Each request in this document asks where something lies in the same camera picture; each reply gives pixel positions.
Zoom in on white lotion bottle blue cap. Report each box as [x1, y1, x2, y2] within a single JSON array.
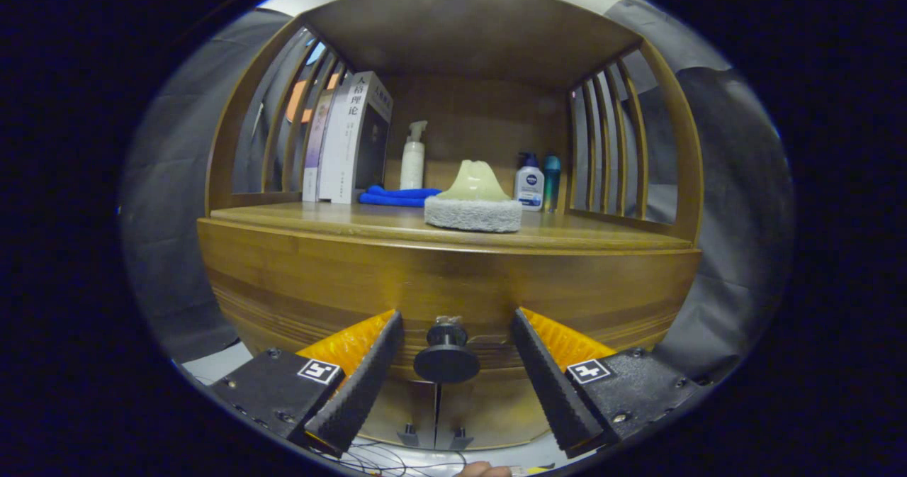
[[514, 152, 546, 212]]

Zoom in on black floor cables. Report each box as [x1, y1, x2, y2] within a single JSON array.
[[340, 442, 468, 475]]

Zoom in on blue cloth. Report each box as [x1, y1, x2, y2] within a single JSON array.
[[359, 185, 441, 208]]

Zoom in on white pump bottle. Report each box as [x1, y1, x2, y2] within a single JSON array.
[[400, 120, 429, 191]]

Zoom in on wooden cabinet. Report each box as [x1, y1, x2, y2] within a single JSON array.
[[197, 0, 706, 453]]

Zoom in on white book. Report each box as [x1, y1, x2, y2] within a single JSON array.
[[317, 72, 394, 205]]

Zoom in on black backdrop cloth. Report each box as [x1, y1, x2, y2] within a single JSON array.
[[120, 0, 794, 386]]

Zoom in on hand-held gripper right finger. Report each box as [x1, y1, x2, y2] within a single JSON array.
[[510, 308, 709, 459]]

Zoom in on thin purple book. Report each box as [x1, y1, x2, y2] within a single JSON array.
[[302, 89, 337, 203]]

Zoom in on wooden countertop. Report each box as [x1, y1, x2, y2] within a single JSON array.
[[209, 201, 695, 254]]

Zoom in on wooden drawer with black knob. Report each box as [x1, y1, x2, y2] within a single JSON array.
[[197, 218, 702, 386]]

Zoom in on teal bottle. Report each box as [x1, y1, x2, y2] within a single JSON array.
[[543, 155, 562, 213]]

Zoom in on wooden cabinet door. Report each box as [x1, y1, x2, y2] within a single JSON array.
[[368, 381, 437, 449], [436, 381, 555, 451]]

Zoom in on yellow sponge scrubber white pad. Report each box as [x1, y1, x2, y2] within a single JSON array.
[[424, 159, 524, 234]]

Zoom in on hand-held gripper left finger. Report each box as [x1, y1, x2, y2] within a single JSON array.
[[209, 310, 405, 458]]

